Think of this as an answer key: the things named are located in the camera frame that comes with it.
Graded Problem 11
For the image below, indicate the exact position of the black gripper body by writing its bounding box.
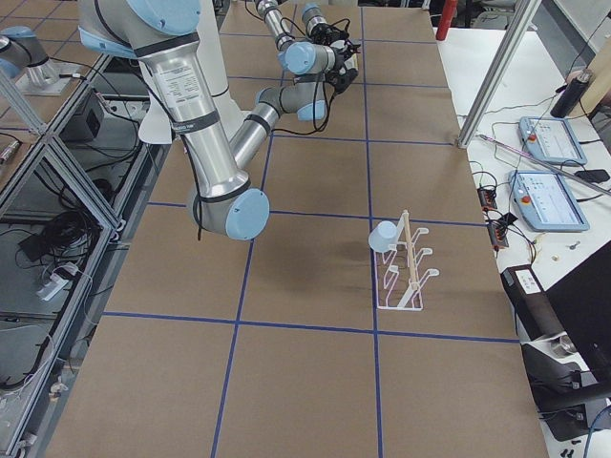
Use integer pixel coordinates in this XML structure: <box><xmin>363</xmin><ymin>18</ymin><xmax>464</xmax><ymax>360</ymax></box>
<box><xmin>328</xmin><ymin>52</ymin><xmax>358</xmax><ymax>94</ymax></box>
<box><xmin>312</xmin><ymin>23</ymin><xmax>347</xmax><ymax>46</ymax></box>

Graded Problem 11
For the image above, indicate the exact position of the light blue plastic cup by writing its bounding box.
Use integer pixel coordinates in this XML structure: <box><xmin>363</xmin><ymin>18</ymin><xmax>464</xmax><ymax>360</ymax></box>
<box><xmin>368</xmin><ymin>220</ymin><xmax>397</xmax><ymax>254</ymax></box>

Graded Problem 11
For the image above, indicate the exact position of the red bottle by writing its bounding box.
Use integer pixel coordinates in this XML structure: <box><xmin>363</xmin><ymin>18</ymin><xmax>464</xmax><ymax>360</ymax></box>
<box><xmin>435</xmin><ymin>0</ymin><xmax>458</xmax><ymax>41</ymax></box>

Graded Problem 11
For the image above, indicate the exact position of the far teach pendant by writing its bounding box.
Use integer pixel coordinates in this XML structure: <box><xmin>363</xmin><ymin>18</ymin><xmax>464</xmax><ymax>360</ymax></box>
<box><xmin>518</xmin><ymin>116</ymin><xmax>587</xmax><ymax>166</ymax></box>

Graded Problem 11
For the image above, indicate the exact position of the teach pendant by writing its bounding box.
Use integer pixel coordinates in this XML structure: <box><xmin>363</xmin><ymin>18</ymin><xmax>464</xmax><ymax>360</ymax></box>
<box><xmin>518</xmin><ymin>116</ymin><xmax>587</xmax><ymax>166</ymax></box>
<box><xmin>508</xmin><ymin>170</ymin><xmax>590</xmax><ymax>233</ymax></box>

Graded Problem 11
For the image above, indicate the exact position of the black water bottle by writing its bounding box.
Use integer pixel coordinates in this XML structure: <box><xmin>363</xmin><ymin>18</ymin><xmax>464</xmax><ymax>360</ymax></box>
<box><xmin>550</xmin><ymin>69</ymin><xmax>593</xmax><ymax>118</ymax></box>

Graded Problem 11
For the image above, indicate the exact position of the near teach pendant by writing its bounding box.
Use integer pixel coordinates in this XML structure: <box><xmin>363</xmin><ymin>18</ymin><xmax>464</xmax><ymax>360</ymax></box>
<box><xmin>508</xmin><ymin>170</ymin><xmax>590</xmax><ymax>233</ymax></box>

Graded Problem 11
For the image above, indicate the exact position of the aluminium frame post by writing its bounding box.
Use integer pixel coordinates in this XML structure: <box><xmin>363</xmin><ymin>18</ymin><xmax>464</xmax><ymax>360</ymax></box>
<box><xmin>456</xmin><ymin>0</ymin><xmax>541</xmax><ymax>149</ymax></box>

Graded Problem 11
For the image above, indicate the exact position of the white wire cup rack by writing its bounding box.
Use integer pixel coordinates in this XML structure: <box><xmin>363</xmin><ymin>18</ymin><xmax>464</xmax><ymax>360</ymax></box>
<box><xmin>375</xmin><ymin>209</ymin><xmax>440</xmax><ymax>312</ymax></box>

